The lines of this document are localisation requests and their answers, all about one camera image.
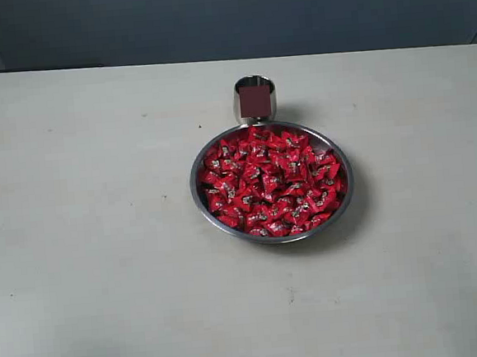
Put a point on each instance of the steel round bowl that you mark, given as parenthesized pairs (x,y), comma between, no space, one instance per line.
(315,138)

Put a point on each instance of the shiny steel cup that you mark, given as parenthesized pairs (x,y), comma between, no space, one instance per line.
(255,100)

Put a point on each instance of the red wrapped candy pile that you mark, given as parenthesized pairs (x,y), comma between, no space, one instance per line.
(271,184)

